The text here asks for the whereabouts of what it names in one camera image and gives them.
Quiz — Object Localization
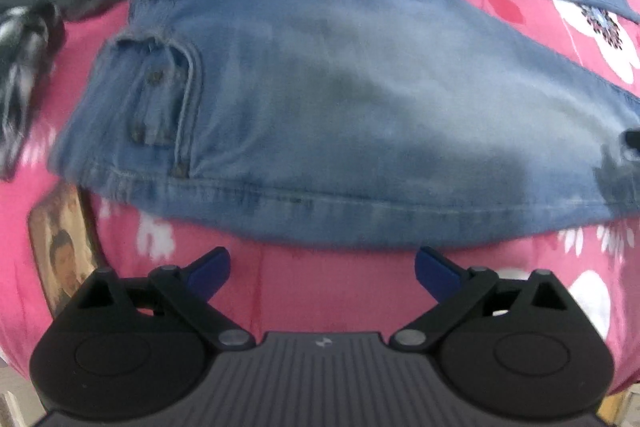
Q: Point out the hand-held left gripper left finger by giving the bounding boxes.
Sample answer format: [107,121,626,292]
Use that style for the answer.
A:
[75,247,252,352]

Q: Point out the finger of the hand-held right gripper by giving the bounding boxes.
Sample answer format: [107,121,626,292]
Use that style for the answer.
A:
[592,129,640,220]

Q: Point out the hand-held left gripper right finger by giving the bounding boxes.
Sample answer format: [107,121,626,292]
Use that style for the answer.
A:
[390,247,576,352]

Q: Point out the blue denim jeans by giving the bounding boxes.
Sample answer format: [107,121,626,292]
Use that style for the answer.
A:
[47,0,640,250]

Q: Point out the pink floral bed blanket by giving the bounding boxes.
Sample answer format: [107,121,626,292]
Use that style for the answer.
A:
[0,0,640,388]

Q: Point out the framed portrait picture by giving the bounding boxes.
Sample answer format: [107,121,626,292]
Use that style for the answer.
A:
[27,184,101,315]

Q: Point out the black white plaid shirt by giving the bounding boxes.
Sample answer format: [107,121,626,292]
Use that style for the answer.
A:
[0,2,66,180]

